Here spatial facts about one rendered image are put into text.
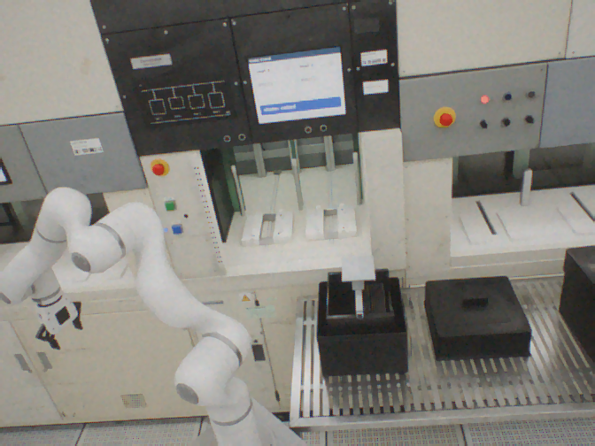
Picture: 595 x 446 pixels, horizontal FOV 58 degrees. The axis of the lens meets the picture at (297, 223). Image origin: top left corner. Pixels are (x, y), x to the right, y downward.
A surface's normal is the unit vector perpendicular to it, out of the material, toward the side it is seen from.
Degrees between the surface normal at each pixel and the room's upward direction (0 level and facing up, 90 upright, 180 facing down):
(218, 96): 90
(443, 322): 0
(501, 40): 90
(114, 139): 90
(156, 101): 90
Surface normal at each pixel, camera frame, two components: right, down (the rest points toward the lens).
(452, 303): -0.13, -0.85
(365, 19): -0.04, 0.52
